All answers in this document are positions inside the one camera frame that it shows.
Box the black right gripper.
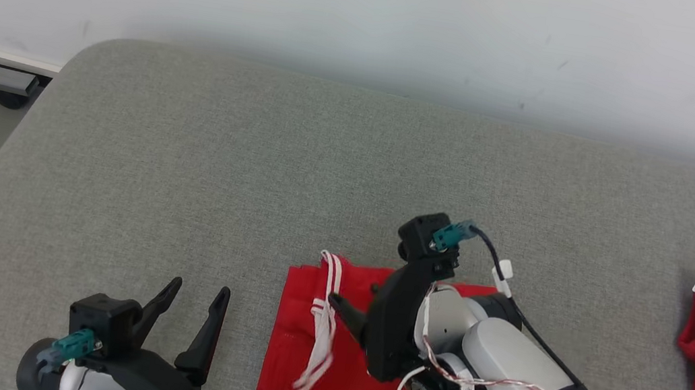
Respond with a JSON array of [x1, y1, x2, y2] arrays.
[[318, 247, 458, 390]]

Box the teal cable connector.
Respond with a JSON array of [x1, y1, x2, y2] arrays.
[[34, 322, 101, 379], [430, 216, 479, 255]]

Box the red white twisted wire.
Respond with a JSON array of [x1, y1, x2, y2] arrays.
[[410, 281, 562, 390]]

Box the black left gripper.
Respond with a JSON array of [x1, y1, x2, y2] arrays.
[[14, 256, 233, 390]]

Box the white cable clip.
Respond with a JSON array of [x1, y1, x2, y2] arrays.
[[488, 258, 517, 299]]

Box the black caster wheel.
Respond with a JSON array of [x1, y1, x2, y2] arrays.
[[0, 90, 30, 112]]

